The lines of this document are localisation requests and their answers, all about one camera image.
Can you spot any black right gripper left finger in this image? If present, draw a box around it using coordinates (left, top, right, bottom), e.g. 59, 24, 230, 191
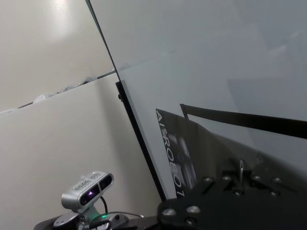
157, 159, 241, 230

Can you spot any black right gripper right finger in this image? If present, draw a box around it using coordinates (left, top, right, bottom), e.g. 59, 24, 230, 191
232, 167, 307, 230

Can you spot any black robot print poster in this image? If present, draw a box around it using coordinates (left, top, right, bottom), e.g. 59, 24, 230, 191
155, 108, 307, 200

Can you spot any black robot torso part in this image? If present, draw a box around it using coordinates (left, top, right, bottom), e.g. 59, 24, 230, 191
30, 210, 159, 230

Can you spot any black metal table frame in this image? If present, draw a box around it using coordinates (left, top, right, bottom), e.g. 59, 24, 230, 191
115, 80, 177, 201

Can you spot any thin black camera cable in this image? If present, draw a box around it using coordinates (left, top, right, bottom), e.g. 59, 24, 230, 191
100, 195, 146, 219

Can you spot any silver stereo depth camera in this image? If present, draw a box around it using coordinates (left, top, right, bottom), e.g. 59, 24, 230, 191
61, 170, 115, 213

